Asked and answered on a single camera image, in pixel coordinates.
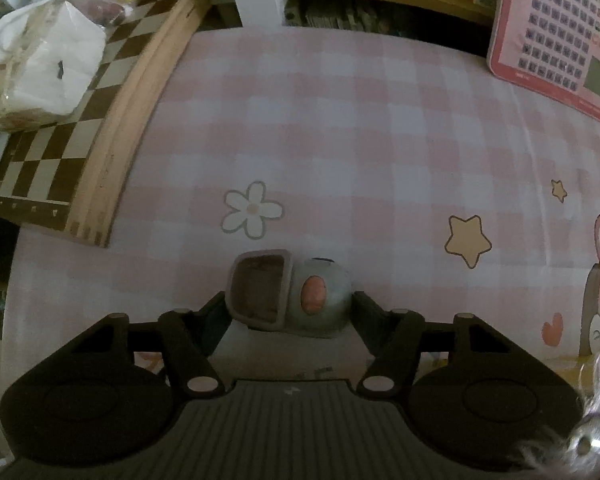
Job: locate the white small box red label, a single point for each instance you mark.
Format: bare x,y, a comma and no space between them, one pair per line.
244,353

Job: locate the pink keyboard toy tablet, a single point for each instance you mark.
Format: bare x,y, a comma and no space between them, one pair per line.
551,47

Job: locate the wooden chess board box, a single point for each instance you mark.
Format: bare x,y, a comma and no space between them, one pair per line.
68,177

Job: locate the pink checked table mat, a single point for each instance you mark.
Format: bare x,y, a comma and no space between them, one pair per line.
440,188

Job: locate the yellow cardboard box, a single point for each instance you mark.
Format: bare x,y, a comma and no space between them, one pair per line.
578,371

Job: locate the floral tissue pack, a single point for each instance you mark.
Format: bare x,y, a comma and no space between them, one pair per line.
50,51

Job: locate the grey toy car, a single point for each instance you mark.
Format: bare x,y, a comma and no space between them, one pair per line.
271,290

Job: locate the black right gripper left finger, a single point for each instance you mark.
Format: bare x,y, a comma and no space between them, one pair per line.
189,338

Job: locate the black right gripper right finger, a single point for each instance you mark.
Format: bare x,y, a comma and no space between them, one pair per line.
392,338

